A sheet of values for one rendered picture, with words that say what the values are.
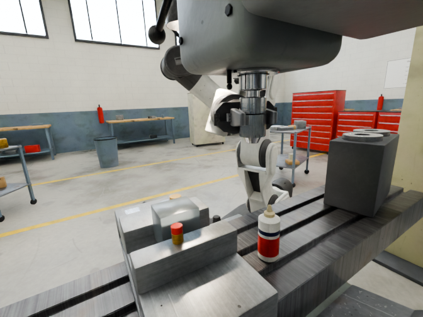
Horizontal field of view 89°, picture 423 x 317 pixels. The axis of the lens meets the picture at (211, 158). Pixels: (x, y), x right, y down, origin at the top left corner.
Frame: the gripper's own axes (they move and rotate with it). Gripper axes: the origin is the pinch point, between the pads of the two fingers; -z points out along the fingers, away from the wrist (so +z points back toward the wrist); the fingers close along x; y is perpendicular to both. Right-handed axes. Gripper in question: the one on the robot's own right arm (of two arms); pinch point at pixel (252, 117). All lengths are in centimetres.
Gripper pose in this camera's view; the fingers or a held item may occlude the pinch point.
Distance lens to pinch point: 39.3
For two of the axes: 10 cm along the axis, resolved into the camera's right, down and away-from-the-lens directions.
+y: 0.3, 9.7, 2.6
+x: 9.8, -0.8, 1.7
